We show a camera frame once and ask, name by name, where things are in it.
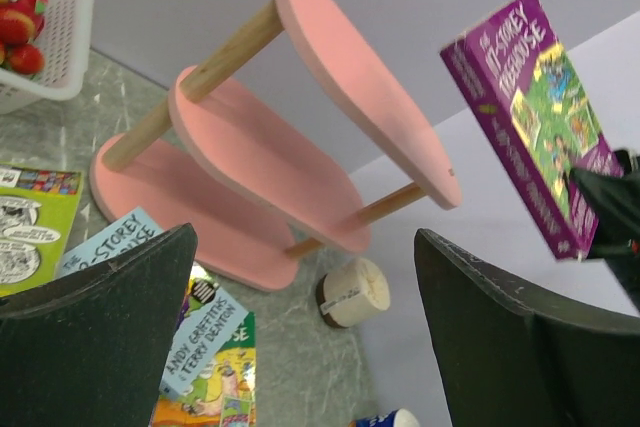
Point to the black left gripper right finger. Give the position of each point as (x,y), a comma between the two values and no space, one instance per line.
(513,353)

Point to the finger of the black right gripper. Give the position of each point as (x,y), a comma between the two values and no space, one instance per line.
(615,201)

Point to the beige paper roll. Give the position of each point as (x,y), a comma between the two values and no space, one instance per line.
(352,293)

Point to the white plastic fruit basket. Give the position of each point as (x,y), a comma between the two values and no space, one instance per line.
(65,43)

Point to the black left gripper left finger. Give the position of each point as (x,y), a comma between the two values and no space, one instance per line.
(89,349)

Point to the lime green comic book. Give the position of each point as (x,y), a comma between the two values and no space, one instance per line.
(38,208)

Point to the pink dragon fruit toy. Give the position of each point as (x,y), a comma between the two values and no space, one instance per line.
(22,20)

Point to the purple 117-storey treehouse book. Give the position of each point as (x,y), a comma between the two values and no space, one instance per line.
(521,86)

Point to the blue wrapped tissue roll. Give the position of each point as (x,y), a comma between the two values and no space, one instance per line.
(401,417)

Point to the light blue 143-storey treehouse book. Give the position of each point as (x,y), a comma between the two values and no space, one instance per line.
(207,319)

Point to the green 104-storey treehouse book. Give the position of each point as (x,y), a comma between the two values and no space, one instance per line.
(223,394)

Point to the pink three-tier shelf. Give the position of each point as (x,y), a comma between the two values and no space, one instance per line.
(259,193)

